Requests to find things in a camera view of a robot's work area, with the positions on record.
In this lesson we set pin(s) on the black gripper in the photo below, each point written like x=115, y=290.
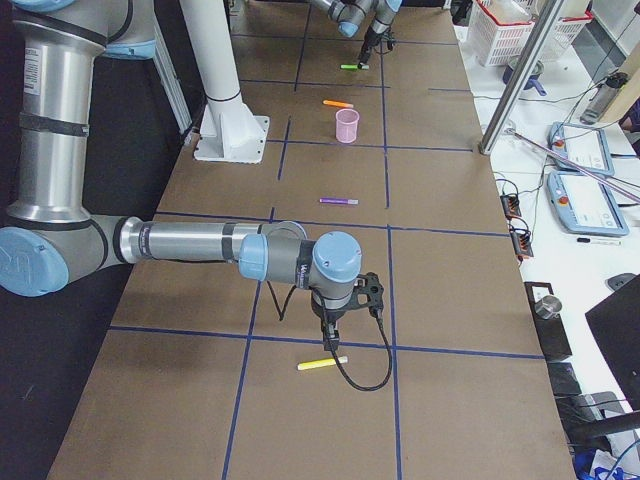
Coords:
x=328, y=316
x=370, y=40

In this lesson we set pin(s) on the yellow highlighter pen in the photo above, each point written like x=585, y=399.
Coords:
x=321, y=363

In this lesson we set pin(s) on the green highlighter pen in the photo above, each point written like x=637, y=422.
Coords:
x=354, y=67

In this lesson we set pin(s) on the orange highlighter pen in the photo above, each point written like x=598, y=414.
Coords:
x=337, y=104

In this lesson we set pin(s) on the pink mesh pen holder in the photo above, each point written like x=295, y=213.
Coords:
x=347, y=120

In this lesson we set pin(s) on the purple highlighter pen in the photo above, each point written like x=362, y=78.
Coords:
x=338, y=201

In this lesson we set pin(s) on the white red plastic basket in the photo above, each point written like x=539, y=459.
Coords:
x=498, y=31

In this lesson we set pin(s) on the far black orange connector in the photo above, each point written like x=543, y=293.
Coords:
x=511, y=205

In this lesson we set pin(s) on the black orange connector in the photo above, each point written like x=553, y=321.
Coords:
x=521, y=241
x=511, y=205

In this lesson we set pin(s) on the near black orange connector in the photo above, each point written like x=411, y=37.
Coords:
x=521, y=241

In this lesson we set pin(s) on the small metal cup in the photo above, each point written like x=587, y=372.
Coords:
x=547, y=307

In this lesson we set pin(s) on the black box on desk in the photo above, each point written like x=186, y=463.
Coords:
x=551, y=333

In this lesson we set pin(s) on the far blue teach pendant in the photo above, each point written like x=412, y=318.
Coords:
x=583, y=145

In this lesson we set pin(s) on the blue teach pendant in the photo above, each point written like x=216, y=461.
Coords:
x=584, y=206
x=583, y=145

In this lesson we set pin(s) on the near blue teach pendant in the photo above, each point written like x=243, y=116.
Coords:
x=584, y=206

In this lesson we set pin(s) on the black marker on desk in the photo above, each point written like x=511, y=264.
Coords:
x=599, y=241

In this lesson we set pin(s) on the black monitor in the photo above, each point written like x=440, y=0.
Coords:
x=614, y=324

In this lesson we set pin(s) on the black computer mouse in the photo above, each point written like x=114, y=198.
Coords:
x=618, y=281

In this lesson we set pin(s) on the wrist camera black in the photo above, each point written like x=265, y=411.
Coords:
x=369, y=294

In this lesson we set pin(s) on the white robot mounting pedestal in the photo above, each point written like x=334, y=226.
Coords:
x=229, y=131

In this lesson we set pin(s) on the aluminium frame post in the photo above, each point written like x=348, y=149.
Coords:
x=549, y=15

